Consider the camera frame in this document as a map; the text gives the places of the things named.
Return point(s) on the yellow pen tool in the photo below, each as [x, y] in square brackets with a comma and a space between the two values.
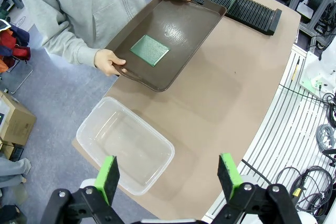
[295, 70]

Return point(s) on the person's right forearm grey sleeve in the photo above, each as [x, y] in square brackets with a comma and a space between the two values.
[71, 48]

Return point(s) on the red navy clothes pile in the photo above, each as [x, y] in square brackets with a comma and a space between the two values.
[15, 48]

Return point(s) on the brown cardboard box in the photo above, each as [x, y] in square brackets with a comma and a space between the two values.
[18, 124]

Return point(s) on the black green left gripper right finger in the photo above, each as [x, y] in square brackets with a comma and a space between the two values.
[228, 176]

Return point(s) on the clear plastic storage box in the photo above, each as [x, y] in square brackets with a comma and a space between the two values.
[126, 134]

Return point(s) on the person's right hand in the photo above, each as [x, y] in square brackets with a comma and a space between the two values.
[106, 60]

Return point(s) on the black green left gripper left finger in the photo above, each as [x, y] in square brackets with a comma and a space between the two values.
[109, 179]

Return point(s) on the white slatted robot platform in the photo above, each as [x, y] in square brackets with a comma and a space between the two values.
[288, 129]

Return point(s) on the person's grey hoodie torso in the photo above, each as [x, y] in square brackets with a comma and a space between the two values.
[84, 1]

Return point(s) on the white round container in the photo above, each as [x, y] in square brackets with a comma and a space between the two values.
[88, 183]

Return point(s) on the bystander's grey jeans leg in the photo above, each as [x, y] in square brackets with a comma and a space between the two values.
[13, 169]

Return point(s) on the small black crate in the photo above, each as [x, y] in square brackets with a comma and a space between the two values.
[14, 153]

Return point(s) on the brown plastic serving tray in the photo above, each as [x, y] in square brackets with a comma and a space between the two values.
[183, 32]

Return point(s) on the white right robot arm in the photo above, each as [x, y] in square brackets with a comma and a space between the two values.
[323, 69]

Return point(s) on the black slotted PCB rack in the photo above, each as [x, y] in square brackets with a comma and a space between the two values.
[257, 14]

